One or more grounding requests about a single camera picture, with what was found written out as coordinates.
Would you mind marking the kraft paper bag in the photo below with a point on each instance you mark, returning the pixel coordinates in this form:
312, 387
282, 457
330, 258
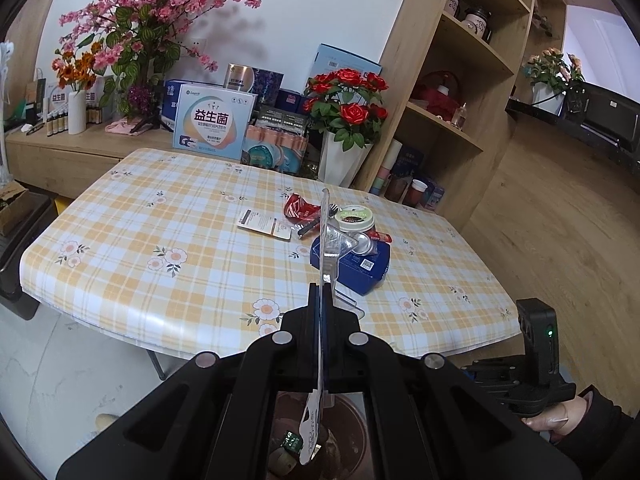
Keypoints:
35, 100

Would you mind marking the checked floral tablecloth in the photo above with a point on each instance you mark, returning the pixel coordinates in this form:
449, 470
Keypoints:
150, 220

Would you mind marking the white faceted pot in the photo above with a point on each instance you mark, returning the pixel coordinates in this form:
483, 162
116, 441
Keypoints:
340, 165

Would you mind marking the silver box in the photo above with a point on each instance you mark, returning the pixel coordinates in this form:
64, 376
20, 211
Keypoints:
242, 77

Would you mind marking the pink blossom arrangement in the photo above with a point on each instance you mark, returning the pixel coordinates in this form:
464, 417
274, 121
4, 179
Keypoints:
150, 15

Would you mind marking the orange artificial flowers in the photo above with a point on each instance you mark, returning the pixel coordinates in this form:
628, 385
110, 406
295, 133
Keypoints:
75, 72

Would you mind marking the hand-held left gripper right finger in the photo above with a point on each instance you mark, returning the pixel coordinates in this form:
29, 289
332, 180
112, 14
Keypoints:
327, 340

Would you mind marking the blue coffee box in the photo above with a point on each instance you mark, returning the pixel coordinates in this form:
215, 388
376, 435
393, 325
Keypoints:
360, 270

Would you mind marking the black storage crate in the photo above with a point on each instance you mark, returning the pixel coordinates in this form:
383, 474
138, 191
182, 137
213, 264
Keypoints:
30, 260

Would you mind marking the white blue supplement box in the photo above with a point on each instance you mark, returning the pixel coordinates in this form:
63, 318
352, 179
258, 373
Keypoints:
215, 125
55, 92

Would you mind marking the large light blue box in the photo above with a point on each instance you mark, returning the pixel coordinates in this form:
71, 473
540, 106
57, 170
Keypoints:
330, 60

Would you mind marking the round foil tin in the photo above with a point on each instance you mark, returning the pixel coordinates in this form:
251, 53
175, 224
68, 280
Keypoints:
365, 244

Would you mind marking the red sachet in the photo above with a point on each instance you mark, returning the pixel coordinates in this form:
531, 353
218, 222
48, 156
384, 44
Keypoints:
384, 236

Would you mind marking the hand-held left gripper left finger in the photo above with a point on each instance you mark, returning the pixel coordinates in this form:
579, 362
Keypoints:
312, 340

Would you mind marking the crushed red can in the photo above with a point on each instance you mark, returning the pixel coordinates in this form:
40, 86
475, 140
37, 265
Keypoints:
296, 206

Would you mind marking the small blue box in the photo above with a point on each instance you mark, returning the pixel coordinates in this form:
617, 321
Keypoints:
435, 195

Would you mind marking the pink cloth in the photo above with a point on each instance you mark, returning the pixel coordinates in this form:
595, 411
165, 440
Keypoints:
120, 127

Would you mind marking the clear plastic wrapper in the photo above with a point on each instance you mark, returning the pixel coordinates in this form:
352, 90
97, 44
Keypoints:
345, 245

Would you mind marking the white wall socket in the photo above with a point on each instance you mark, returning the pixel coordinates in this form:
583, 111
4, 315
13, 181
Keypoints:
200, 45

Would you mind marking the red paper cup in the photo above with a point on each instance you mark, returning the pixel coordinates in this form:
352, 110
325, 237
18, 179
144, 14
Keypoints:
414, 195

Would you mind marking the low wooden sideboard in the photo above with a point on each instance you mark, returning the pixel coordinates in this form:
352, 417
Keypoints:
60, 160

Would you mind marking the stack of pastel cups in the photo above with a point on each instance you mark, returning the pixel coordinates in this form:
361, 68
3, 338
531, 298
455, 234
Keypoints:
385, 175

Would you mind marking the white printed packet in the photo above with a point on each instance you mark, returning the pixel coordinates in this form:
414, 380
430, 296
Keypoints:
262, 222

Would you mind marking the small black tripod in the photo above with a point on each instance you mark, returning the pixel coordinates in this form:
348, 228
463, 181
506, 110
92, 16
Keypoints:
150, 120

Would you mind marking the black countertop appliance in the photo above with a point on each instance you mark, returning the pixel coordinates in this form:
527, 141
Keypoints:
610, 115

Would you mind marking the small navy box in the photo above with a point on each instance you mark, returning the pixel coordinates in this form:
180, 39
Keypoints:
290, 101

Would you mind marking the peach rose plant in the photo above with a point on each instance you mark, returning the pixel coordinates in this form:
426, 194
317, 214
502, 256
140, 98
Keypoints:
550, 67

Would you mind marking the black countertop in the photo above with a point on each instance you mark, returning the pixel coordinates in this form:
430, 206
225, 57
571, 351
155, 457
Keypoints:
550, 121

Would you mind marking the green gold tea packet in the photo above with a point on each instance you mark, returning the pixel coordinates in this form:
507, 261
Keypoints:
291, 442

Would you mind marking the white ribbed vase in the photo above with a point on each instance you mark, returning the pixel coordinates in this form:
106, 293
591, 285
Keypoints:
77, 115

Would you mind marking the white ceramic jar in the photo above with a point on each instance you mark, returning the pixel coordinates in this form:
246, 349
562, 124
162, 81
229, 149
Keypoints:
475, 24
454, 6

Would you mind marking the person's right hand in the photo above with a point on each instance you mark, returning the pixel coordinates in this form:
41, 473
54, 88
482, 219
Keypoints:
565, 415

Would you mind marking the row of small amber bottles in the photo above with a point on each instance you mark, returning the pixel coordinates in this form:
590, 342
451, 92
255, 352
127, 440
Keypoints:
55, 125

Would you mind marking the purple artificial flowers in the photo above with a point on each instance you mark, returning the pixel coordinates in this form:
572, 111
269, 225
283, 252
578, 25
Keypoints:
140, 100

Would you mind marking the dark blue patterned box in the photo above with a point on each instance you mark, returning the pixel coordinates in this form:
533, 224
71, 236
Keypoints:
270, 85

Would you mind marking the dark blue printed box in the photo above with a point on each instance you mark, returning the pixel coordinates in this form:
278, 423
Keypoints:
410, 160

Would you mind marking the pack of orange tubes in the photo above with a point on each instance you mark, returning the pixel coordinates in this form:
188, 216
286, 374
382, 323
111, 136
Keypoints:
270, 155

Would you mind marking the glass perfume bottle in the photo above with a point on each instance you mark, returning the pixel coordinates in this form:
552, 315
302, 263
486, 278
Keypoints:
460, 119

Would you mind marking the dark labelled box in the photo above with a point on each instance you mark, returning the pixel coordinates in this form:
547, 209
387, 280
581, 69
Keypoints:
280, 119

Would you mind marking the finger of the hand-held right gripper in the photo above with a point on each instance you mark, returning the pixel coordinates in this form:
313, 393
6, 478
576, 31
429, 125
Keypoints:
492, 372

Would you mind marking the white round pot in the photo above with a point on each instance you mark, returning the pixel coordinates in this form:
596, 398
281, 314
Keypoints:
547, 100

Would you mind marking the tall wooden bookshelf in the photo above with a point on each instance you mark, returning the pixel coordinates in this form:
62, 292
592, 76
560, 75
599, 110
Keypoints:
35, 35

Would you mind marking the brown glass cup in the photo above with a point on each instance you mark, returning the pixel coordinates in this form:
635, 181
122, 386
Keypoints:
395, 190

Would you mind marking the red basket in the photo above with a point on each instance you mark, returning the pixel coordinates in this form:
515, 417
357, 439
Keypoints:
440, 102

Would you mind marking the person's right forearm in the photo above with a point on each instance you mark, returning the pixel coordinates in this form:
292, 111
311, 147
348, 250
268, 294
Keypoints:
605, 425

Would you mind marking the wooden shelf unit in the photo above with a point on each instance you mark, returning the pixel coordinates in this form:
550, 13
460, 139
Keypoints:
405, 60

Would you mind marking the red rose plant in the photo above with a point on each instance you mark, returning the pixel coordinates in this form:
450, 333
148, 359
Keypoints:
350, 110

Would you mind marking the brown plastic bin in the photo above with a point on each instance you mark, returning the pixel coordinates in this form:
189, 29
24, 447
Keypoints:
345, 425

